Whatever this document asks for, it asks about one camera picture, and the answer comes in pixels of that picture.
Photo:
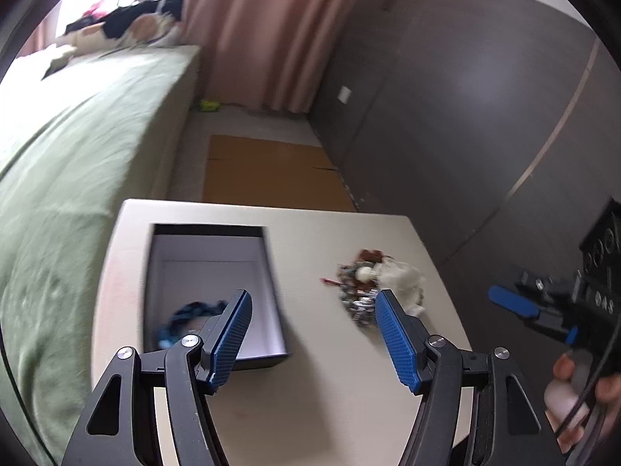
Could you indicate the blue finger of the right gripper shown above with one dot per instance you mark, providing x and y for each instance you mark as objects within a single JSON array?
[
  {"x": 516, "y": 304},
  {"x": 554, "y": 328}
]

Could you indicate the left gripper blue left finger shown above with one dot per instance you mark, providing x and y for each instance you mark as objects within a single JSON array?
[{"x": 222, "y": 337}]

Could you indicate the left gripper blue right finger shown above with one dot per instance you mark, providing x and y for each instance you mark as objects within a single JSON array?
[{"x": 404, "y": 337}]

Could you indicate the blue fabric scrunchie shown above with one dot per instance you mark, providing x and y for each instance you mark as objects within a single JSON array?
[{"x": 174, "y": 328}]

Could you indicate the black jewelry box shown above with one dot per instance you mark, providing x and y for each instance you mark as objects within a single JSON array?
[{"x": 208, "y": 263}]

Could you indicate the person right hand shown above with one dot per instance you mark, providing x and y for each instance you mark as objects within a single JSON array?
[{"x": 607, "y": 393}]

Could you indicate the brown cardboard sheet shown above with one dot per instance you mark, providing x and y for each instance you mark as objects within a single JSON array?
[{"x": 257, "y": 172}]

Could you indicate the dark wardrobe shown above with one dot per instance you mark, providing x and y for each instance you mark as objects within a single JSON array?
[{"x": 494, "y": 125}]

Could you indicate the green toy on floor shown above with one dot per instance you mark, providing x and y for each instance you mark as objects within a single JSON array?
[{"x": 209, "y": 106}]

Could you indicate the green bed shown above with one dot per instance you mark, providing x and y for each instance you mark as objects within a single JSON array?
[{"x": 75, "y": 145}]

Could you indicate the pink curtain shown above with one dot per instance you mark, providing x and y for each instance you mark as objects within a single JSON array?
[{"x": 263, "y": 54}]

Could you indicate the clothes pile on bed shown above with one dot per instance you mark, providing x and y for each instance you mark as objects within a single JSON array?
[{"x": 153, "y": 23}]

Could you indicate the white wall socket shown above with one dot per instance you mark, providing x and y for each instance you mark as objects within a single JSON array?
[{"x": 344, "y": 94}]

